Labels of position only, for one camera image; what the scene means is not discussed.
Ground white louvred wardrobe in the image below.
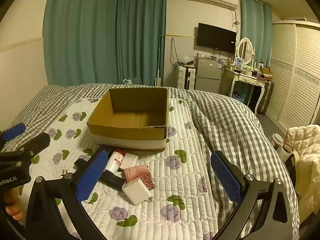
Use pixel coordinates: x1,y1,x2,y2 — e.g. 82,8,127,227
265,20,320,135

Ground green curtain beside wardrobe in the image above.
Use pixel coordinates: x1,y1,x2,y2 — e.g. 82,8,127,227
240,0,273,67

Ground person's left hand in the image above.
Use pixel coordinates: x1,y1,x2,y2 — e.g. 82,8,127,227
3,188,25,219

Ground white quilted jacket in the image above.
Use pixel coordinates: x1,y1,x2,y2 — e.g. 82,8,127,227
285,124,320,224

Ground white rectangular box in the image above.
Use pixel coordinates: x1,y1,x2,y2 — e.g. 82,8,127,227
118,152,139,171

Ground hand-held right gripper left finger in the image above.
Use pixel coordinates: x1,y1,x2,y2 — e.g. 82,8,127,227
25,150,108,240

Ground white air purifier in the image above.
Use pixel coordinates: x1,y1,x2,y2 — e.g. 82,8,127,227
177,66,195,90

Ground white floral quilted bedspread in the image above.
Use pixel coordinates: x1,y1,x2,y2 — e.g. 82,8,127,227
10,84,300,240

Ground white charger cube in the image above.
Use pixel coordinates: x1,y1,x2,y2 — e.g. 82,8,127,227
122,177,153,205

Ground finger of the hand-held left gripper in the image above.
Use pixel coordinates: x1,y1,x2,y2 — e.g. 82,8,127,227
0,122,27,144
14,132,50,158

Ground floral white quilt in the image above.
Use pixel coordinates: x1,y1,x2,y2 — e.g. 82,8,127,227
10,97,250,240

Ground blue item under table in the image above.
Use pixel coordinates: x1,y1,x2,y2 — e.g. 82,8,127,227
232,91,247,102

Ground white dressing table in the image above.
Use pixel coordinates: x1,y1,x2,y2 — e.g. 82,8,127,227
223,66,267,114

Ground white oval mirror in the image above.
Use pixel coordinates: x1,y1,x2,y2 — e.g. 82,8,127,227
237,37,254,65

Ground black block-shaped device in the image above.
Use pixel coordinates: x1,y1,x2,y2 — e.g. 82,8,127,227
99,170,126,188

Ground narrow green curtain panel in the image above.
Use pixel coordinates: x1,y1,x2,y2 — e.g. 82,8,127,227
116,0,167,87

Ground brown cardboard box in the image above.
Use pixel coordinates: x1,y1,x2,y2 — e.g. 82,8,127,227
87,87,168,152

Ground wide green curtain panel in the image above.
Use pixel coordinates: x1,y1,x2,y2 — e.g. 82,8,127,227
44,0,118,87

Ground hanging wall cables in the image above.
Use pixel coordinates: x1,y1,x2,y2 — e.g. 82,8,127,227
170,39,180,68

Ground white spray can red cap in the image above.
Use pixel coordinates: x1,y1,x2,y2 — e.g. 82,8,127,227
104,149,126,174

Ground silver small fridge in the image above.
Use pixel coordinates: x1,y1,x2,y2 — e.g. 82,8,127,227
194,56,224,96

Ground grey suitcase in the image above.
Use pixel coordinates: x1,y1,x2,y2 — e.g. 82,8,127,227
257,80,275,115

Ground pink patterned box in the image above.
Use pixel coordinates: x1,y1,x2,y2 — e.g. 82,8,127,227
124,164,155,190

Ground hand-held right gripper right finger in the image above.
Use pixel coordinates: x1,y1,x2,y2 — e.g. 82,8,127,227
210,151,293,240

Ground black wall television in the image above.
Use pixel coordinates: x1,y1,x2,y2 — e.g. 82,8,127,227
197,22,237,54

